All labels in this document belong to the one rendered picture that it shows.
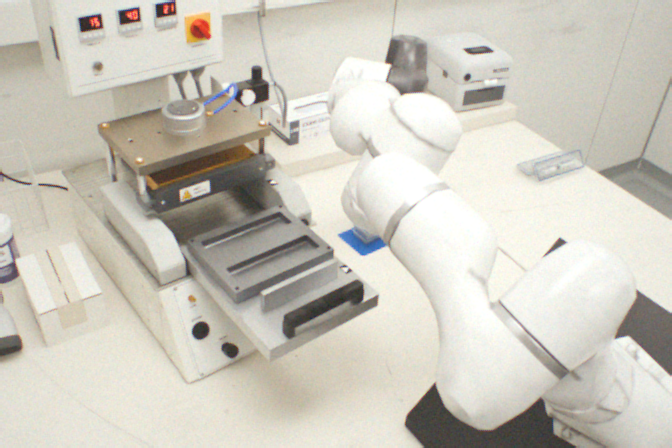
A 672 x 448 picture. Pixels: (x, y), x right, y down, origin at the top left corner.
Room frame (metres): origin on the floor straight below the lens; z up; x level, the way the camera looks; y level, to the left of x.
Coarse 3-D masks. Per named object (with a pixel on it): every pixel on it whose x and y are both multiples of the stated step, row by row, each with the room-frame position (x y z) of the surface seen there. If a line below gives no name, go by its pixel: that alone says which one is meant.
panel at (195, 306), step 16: (176, 288) 0.85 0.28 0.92; (192, 288) 0.86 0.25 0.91; (176, 304) 0.83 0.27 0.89; (192, 304) 0.85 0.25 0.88; (208, 304) 0.86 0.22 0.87; (192, 320) 0.83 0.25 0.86; (208, 320) 0.85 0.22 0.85; (224, 320) 0.86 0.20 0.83; (192, 336) 0.82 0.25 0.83; (208, 336) 0.83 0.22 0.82; (224, 336) 0.85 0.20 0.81; (240, 336) 0.86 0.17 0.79; (192, 352) 0.80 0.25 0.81; (208, 352) 0.82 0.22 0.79; (240, 352) 0.85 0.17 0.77; (208, 368) 0.80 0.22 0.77
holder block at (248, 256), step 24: (264, 216) 0.98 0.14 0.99; (288, 216) 0.98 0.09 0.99; (192, 240) 0.89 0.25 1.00; (216, 240) 0.91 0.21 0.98; (240, 240) 0.92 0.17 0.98; (264, 240) 0.91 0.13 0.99; (288, 240) 0.91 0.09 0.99; (312, 240) 0.92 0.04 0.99; (216, 264) 0.83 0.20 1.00; (240, 264) 0.84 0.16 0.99; (264, 264) 0.86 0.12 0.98; (288, 264) 0.85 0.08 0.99; (312, 264) 0.87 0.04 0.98; (240, 288) 0.78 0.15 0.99; (264, 288) 0.80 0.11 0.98
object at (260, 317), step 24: (192, 264) 0.86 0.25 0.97; (336, 264) 0.85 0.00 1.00; (216, 288) 0.80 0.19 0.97; (288, 288) 0.78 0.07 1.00; (312, 288) 0.82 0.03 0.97; (336, 288) 0.82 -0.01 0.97; (240, 312) 0.75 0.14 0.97; (264, 312) 0.75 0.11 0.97; (336, 312) 0.77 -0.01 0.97; (360, 312) 0.79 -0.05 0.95; (264, 336) 0.70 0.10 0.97; (312, 336) 0.73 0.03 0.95
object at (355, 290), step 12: (348, 288) 0.78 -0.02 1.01; (360, 288) 0.79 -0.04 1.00; (324, 300) 0.75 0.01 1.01; (336, 300) 0.76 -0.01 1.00; (348, 300) 0.78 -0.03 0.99; (360, 300) 0.79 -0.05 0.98; (288, 312) 0.72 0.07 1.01; (300, 312) 0.72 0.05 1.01; (312, 312) 0.73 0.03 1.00; (324, 312) 0.74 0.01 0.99; (288, 324) 0.70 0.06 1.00; (300, 324) 0.71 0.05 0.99; (288, 336) 0.70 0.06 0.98
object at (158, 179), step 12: (216, 156) 1.07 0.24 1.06; (228, 156) 1.08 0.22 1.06; (240, 156) 1.08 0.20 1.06; (252, 156) 1.09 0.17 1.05; (168, 168) 1.02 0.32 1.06; (180, 168) 1.02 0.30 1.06; (192, 168) 1.02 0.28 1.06; (204, 168) 1.03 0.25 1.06; (216, 168) 1.04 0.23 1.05; (156, 180) 0.98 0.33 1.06; (168, 180) 0.98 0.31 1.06
